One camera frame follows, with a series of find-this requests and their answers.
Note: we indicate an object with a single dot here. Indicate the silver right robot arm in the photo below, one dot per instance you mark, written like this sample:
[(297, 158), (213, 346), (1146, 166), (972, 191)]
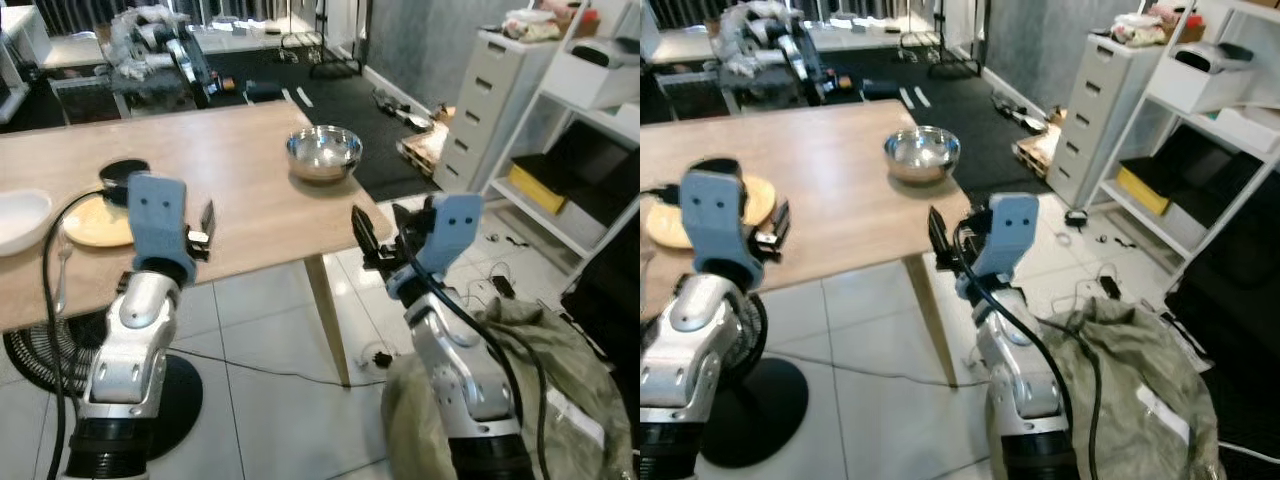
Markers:
[(1020, 370), (455, 370)]

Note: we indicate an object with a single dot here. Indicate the wooden dining table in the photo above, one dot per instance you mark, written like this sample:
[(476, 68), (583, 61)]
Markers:
[(830, 170), (230, 180)]

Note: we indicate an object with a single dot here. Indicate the stainless steel bowl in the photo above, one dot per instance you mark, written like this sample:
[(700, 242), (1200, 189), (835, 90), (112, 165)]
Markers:
[(921, 153), (324, 152)]

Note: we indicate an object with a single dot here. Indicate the small black bowl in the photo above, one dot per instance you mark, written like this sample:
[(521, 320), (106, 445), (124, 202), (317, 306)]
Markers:
[(122, 170)]

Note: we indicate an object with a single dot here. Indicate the yellow round plate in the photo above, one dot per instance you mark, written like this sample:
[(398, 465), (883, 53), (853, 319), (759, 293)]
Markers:
[(662, 225), (95, 225)]

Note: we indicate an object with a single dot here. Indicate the yellow box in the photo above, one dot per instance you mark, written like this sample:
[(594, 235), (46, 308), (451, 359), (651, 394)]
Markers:
[(1142, 190), (536, 188)]

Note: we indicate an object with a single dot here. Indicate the silver spoon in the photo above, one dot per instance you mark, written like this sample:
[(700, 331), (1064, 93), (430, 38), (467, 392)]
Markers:
[(62, 275)]

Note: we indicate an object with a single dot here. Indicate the white drawer cabinet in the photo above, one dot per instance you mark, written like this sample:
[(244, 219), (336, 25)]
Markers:
[(490, 110), (1100, 120)]

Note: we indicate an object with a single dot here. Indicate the black floor fan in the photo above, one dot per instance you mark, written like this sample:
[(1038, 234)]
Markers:
[(40, 355), (760, 400)]

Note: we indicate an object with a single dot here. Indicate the grey covered exercise machine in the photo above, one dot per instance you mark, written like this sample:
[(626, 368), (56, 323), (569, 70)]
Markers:
[(765, 45), (150, 50)]

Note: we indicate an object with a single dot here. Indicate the black metal rack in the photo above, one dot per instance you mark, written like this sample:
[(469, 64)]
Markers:
[(945, 45), (325, 45)]

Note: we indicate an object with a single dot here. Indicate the white bowl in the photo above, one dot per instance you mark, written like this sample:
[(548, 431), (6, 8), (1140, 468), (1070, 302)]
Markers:
[(20, 220)]

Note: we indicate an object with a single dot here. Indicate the black bag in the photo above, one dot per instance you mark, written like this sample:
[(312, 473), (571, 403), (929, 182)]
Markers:
[(590, 165), (1200, 170)]

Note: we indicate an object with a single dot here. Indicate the white metal shelf rack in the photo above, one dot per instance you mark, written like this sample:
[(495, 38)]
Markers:
[(1215, 150), (600, 140)]

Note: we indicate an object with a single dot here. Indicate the olive green fabric bag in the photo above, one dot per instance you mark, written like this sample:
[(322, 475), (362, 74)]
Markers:
[(1140, 390), (560, 380)]

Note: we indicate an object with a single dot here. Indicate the white storage bin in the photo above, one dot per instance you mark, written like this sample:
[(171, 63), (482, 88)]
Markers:
[(590, 80), (1195, 88)]

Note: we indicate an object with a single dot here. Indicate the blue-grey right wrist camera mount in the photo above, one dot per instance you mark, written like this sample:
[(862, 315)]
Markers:
[(1010, 235), (450, 235)]

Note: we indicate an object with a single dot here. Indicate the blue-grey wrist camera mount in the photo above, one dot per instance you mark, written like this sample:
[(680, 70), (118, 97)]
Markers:
[(158, 215), (450, 235), (1010, 235), (715, 215)]

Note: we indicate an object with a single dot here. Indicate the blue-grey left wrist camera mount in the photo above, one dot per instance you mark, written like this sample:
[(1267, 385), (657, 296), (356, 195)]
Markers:
[(158, 215), (715, 215)]

